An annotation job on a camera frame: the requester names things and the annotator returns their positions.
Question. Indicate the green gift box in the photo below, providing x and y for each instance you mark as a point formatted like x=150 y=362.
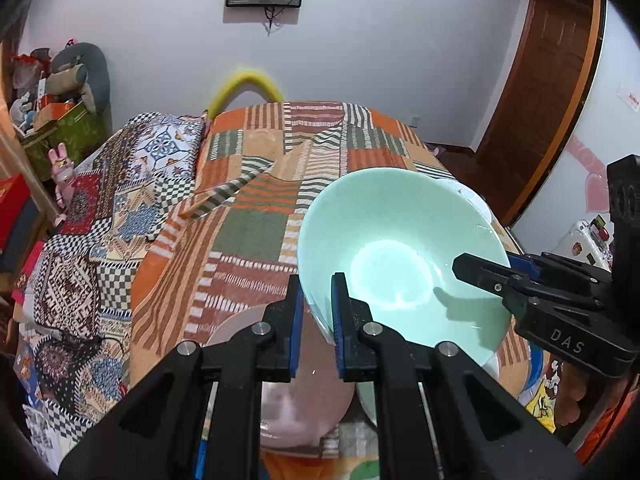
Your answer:
x=65 y=132

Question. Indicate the red box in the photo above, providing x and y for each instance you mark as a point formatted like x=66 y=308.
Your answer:
x=10 y=200

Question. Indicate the wooden door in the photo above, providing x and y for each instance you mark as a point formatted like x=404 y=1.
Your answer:
x=545 y=85

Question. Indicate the patterned patchwork quilt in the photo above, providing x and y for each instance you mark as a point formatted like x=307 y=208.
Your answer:
x=125 y=200

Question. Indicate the mint green plate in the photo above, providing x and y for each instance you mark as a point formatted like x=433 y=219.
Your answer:
x=366 y=400

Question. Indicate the cartoon print cloth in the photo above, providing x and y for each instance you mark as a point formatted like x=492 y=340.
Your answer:
x=542 y=400

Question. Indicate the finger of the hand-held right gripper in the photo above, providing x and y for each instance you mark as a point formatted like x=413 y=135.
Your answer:
x=480 y=270
x=527 y=262

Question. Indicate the pink rabbit toy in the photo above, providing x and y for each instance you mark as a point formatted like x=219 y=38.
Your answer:
x=62 y=165

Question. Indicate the green bowl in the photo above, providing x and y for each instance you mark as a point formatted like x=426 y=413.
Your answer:
x=390 y=220

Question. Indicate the person's right hand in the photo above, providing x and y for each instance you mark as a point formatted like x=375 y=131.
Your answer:
x=572 y=397

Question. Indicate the wall label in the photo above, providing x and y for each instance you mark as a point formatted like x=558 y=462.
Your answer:
x=631 y=100

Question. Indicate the pink bowl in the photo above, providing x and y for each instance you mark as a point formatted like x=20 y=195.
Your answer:
x=300 y=405

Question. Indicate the grey plush toy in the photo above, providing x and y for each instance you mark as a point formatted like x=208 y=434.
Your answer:
x=82 y=72

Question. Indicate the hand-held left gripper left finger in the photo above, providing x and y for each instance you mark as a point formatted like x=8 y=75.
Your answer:
x=296 y=325

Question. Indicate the pink wall decal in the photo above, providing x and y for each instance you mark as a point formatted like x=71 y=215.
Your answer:
x=592 y=180

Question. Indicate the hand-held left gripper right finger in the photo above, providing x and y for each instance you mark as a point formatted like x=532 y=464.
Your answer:
x=340 y=325

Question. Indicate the yellow foam tube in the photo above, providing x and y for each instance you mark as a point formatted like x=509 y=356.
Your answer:
x=245 y=82

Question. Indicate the white suitcase with stickers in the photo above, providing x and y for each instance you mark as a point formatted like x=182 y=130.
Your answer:
x=582 y=240

